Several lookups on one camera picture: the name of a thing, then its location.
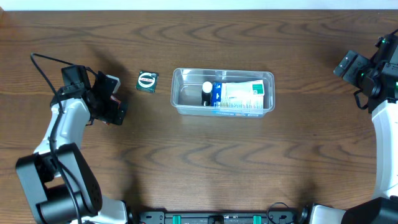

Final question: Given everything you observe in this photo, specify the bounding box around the red Panadol box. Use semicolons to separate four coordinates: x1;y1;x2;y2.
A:
103;95;121;126

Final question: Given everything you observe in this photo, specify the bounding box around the green Zam-Buk box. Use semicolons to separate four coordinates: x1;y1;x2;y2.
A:
136;70;159;93

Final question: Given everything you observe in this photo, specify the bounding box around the black bottle white cap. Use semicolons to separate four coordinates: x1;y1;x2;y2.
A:
201;82;213;106

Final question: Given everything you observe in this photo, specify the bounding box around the blue medicine packet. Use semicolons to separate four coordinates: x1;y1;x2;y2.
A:
211;82;264;110

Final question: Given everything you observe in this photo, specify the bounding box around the white green medicine box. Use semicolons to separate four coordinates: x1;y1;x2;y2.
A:
221;80;265;97

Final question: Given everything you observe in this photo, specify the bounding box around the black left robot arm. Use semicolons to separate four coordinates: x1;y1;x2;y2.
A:
16;65;129;223

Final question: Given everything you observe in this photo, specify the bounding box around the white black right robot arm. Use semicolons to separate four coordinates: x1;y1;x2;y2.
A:
299;31;397;224

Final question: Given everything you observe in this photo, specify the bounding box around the clear plastic container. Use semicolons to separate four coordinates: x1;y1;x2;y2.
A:
170;68;275;118

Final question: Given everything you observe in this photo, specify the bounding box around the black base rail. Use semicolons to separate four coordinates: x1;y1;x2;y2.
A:
127;209;310;224

